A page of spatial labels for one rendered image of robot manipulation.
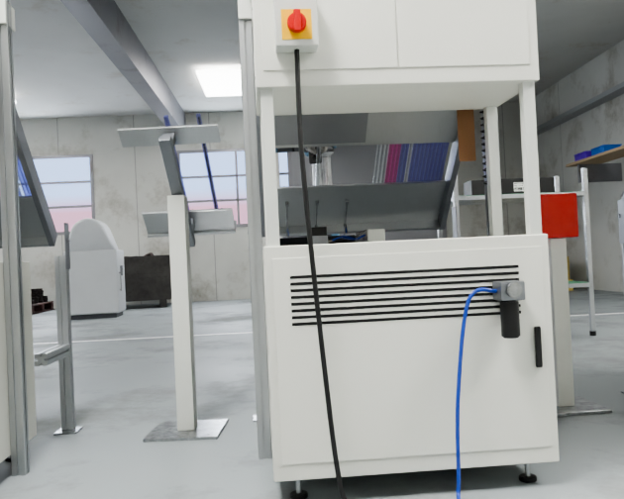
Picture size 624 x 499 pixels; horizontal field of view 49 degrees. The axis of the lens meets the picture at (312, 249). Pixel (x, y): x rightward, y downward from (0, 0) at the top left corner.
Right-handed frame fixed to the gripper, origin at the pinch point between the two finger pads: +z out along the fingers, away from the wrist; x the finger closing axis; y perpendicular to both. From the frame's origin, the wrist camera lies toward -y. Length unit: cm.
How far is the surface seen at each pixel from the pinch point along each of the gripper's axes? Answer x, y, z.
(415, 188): 36.0, -16.0, -2.0
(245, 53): -23.5, 38.4, 12.0
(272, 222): -18, 16, 74
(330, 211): 5.1, -25.4, -4.3
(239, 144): -45, -341, -812
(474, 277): 30, 3, 84
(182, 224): -48, -22, 7
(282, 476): -19, -35, 108
